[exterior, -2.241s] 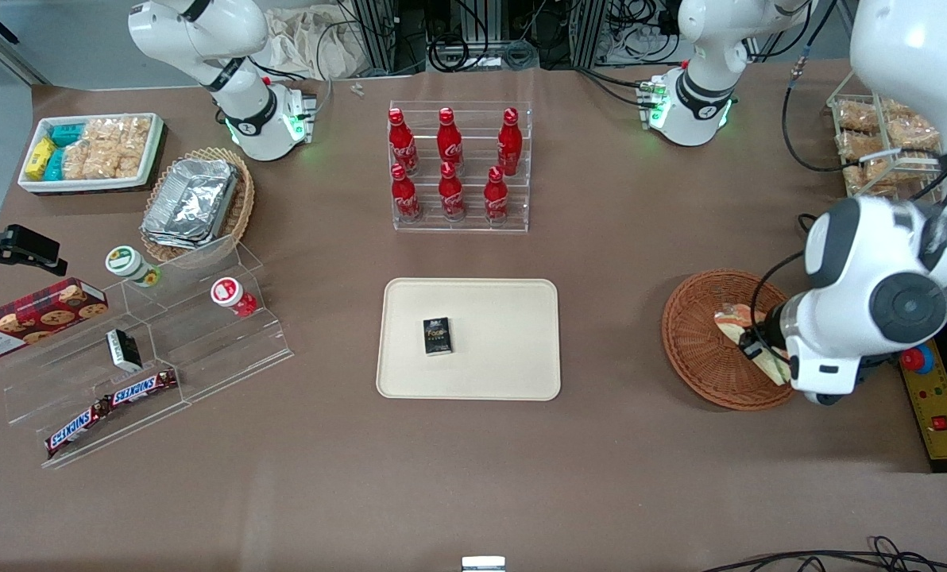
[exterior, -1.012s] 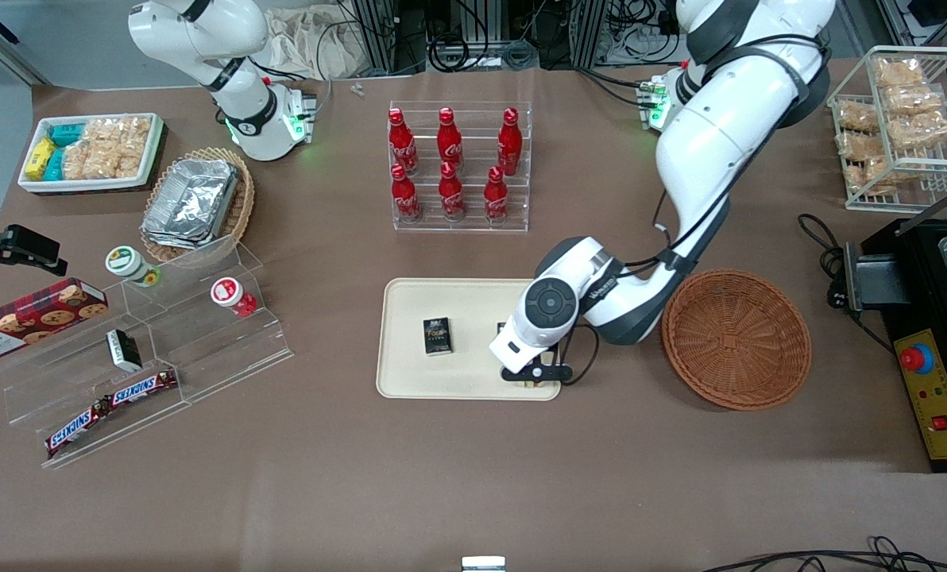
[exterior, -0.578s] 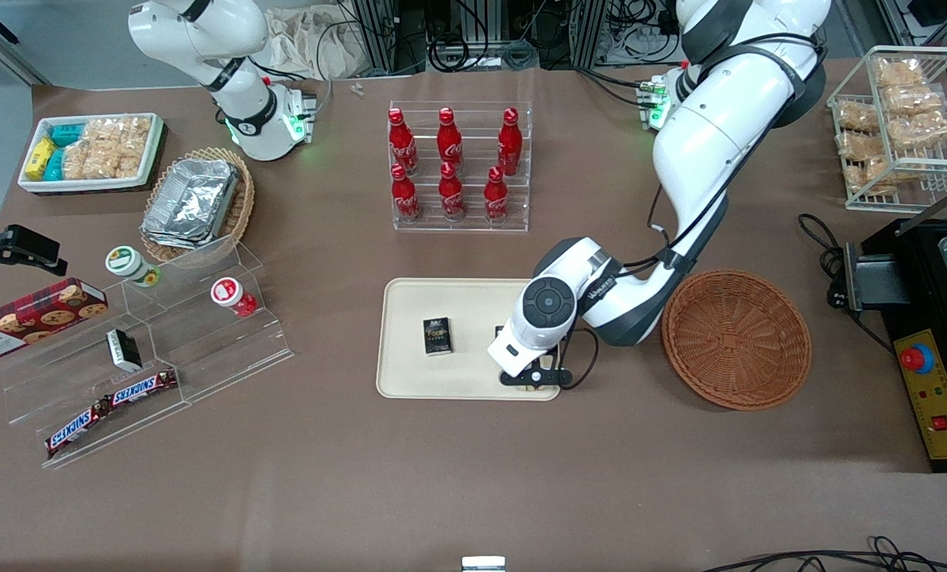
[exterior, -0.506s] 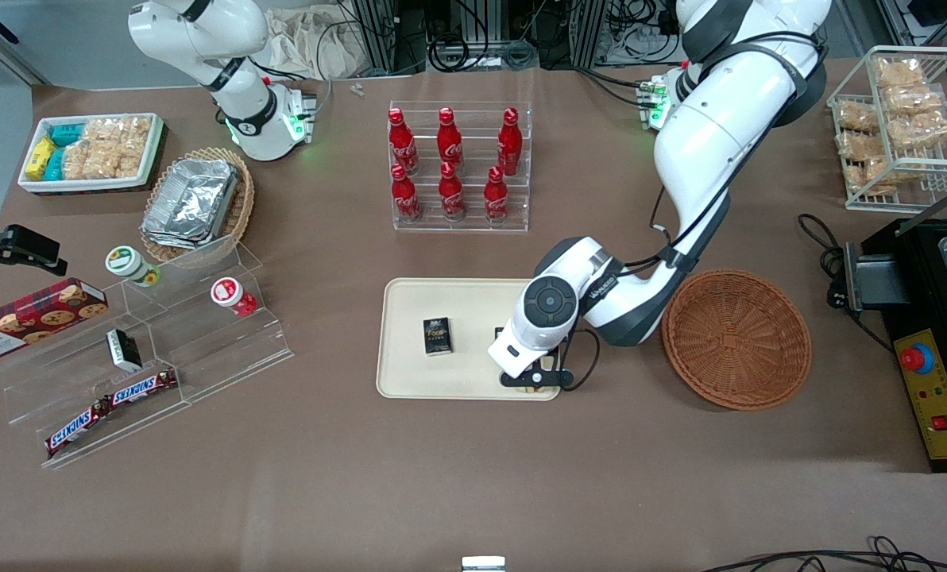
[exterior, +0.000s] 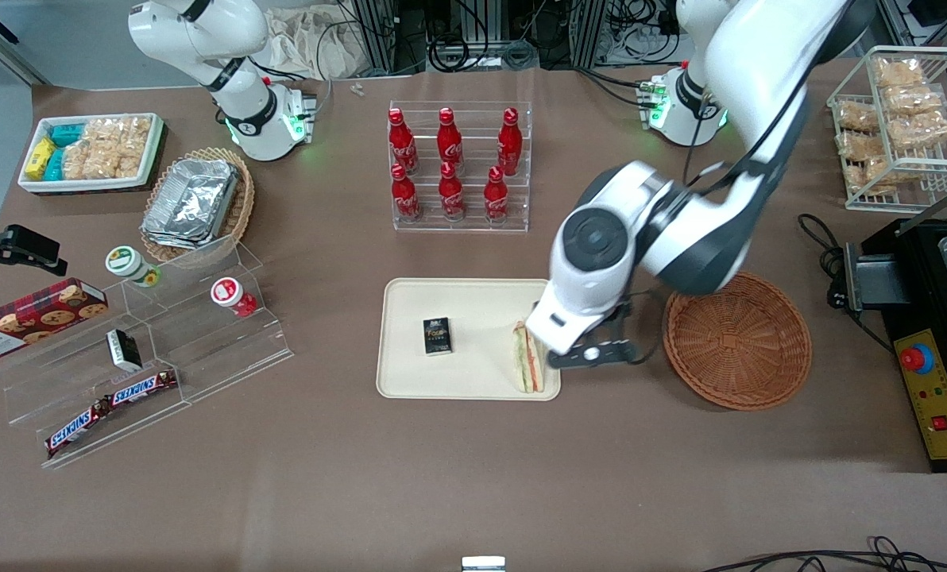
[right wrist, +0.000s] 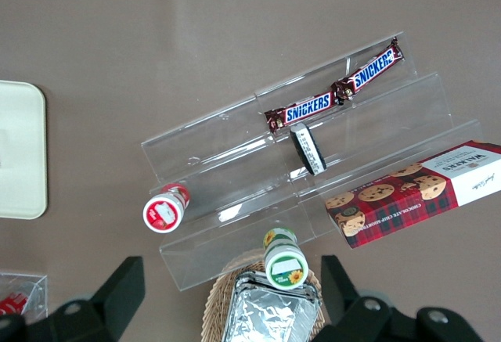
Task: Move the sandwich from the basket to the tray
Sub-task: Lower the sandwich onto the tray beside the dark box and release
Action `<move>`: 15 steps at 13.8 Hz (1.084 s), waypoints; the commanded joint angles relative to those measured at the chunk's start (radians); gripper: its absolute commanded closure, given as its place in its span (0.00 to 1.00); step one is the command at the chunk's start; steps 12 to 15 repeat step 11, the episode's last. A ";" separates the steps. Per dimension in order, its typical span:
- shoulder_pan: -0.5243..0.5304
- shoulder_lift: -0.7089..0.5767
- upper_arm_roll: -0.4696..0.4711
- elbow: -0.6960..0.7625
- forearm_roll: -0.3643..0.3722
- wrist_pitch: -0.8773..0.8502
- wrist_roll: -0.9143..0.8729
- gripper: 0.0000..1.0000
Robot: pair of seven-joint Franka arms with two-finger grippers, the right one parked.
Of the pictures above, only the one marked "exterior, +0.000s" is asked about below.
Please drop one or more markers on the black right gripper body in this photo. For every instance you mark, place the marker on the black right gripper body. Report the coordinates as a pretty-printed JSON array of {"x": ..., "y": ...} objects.
[{"x": 14, "y": 245}]

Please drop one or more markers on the triangular sandwich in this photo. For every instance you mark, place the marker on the triangular sandwich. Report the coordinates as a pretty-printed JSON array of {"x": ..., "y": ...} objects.
[{"x": 527, "y": 361}]

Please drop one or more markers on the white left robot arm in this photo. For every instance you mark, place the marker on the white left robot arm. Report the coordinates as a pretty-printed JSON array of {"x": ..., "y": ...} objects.
[{"x": 601, "y": 262}]

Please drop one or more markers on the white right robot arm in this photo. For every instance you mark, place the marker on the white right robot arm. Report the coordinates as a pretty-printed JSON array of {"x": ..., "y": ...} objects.
[{"x": 203, "y": 40}]

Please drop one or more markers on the brown wicker basket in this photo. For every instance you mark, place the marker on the brown wicker basket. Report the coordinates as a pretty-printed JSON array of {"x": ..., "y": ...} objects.
[{"x": 740, "y": 342}]

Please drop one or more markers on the beige plastic tray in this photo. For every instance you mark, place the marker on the beige plastic tray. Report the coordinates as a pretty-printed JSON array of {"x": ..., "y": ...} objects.
[{"x": 481, "y": 318}]

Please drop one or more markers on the light woven basket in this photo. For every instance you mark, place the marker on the light woven basket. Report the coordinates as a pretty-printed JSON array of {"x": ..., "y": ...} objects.
[{"x": 243, "y": 199}]

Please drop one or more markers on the red tartan cookie box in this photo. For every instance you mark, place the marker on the red tartan cookie box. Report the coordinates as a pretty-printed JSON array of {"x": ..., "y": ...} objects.
[{"x": 36, "y": 318}]

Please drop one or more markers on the teal snack pack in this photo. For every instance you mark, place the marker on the teal snack pack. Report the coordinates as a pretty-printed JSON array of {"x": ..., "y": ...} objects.
[
  {"x": 67, "y": 134},
  {"x": 55, "y": 165}
]

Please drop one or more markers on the yellow snack pack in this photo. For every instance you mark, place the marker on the yellow snack pack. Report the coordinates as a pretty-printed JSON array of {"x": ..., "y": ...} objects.
[{"x": 40, "y": 159}]

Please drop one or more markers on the clear rice cracker bag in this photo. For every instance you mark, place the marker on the clear rice cracker bag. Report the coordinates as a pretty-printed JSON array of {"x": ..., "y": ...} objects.
[
  {"x": 129, "y": 161},
  {"x": 120, "y": 131},
  {"x": 84, "y": 161}
]

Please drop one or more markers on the green lid cup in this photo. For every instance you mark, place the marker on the green lid cup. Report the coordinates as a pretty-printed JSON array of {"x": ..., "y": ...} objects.
[{"x": 128, "y": 262}]

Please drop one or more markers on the small black white box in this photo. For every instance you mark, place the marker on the small black white box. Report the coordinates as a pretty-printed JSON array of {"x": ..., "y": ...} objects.
[{"x": 124, "y": 350}]

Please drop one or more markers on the white rectangular snack bin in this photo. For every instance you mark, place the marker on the white rectangular snack bin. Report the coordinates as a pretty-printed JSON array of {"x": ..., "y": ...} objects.
[{"x": 156, "y": 147}]

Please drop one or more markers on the red cola bottle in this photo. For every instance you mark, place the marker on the red cola bottle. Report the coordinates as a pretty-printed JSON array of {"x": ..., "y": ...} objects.
[
  {"x": 404, "y": 197},
  {"x": 496, "y": 199},
  {"x": 450, "y": 143},
  {"x": 402, "y": 143},
  {"x": 451, "y": 195},
  {"x": 510, "y": 144}
]

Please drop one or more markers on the aluminium foil container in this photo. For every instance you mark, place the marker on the aluminium foil container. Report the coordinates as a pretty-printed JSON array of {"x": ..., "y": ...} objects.
[{"x": 191, "y": 202}]

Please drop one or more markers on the small black card box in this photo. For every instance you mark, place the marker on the small black card box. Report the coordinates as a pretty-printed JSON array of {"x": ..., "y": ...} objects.
[{"x": 438, "y": 335}]

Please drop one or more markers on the brown Snickers bar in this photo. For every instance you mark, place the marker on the brown Snickers bar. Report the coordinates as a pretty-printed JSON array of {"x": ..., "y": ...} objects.
[
  {"x": 76, "y": 427},
  {"x": 144, "y": 387}
]

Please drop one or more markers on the clear acrylic stepped shelf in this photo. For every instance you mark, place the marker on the clear acrylic stepped shelf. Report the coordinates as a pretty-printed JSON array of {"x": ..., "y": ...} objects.
[{"x": 203, "y": 342}]

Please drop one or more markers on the red lid cup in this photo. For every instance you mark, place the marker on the red lid cup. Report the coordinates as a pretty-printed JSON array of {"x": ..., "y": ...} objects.
[{"x": 229, "y": 294}]

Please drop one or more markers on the clear acrylic bottle rack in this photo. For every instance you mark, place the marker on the clear acrylic bottle rack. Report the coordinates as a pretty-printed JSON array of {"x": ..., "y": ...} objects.
[{"x": 473, "y": 119}]

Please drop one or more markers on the small white device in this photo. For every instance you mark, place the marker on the small white device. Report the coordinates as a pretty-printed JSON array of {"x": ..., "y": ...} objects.
[{"x": 483, "y": 564}]

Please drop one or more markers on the black yellow control box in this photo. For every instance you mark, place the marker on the black yellow control box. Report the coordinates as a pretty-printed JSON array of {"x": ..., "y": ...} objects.
[{"x": 902, "y": 318}]

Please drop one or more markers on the clear bagged pastry snack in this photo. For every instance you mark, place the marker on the clear bagged pastry snack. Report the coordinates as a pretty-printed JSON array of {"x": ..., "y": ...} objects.
[
  {"x": 912, "y": 101},
  {"x": 922, "y": 129},
  {"x": 861, "y": 145},
  {"x": 898, "y": 71},
  {"x": 856, "y": 117},
  {"x": 871, "y": 175}
]

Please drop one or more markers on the red emergency stop button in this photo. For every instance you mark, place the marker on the red emergency stop button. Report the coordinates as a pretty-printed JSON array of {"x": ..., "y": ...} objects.
[{"x": 916, "y": 358}]

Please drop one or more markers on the yellow control panel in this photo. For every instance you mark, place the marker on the yellow control panel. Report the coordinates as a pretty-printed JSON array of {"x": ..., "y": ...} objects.
[{"x": 938, "y": 397}]

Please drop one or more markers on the crumpled white cloth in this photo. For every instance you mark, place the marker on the crumpled white cloth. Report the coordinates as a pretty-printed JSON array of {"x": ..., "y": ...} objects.
[{"x": 315, "y": 44}]

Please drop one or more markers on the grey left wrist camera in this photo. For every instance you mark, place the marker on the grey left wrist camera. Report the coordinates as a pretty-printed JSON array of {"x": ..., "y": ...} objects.
[{"x": 593, "y": 354}]

